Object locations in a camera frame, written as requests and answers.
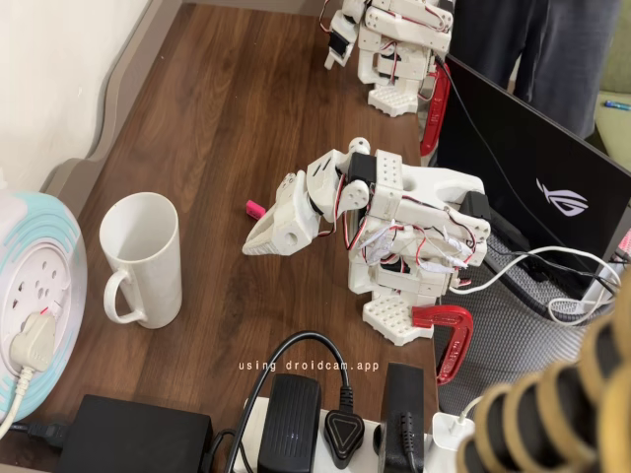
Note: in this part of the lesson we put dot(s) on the white teal extension reel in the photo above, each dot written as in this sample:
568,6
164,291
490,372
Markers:
39,256

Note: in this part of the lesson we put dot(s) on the white usb charger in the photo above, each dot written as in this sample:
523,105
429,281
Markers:
447,436

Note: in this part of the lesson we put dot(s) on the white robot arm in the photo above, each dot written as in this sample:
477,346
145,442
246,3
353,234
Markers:
429,187

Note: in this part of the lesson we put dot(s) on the narrow black power adapter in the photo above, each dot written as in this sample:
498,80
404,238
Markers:
404,394

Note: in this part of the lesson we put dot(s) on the black laptop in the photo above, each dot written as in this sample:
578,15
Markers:
517,162

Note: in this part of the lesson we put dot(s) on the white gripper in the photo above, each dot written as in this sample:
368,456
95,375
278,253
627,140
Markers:
282,230

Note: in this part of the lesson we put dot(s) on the black triangular mains plug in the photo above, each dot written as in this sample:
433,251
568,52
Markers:
345,438

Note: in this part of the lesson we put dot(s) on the person in dark trousers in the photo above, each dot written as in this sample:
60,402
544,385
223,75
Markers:
552,49

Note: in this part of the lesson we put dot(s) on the blue pen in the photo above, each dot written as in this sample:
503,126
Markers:
618,104

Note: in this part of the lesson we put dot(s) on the gold black flexible tripod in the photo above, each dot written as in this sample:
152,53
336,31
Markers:
542,409

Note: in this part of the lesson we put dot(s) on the white ceramic mug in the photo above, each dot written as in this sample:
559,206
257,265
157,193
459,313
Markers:
148,276

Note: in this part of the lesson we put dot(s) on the white power strip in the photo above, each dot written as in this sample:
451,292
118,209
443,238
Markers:
371,429

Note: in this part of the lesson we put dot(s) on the small red block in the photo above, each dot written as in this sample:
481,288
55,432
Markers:
254,209

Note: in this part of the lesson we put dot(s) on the beige mains plug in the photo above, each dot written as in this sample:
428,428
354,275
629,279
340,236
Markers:
33,342

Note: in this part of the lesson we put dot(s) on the large black power brick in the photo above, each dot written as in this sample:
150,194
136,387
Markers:
133,436

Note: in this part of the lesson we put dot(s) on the grey mesh pad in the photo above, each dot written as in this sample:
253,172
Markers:
503,345

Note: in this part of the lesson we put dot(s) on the wide black power adapter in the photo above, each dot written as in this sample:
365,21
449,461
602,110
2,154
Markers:
290,419

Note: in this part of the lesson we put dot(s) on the red c-clamp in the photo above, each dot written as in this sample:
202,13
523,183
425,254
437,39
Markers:
456,325
436,113

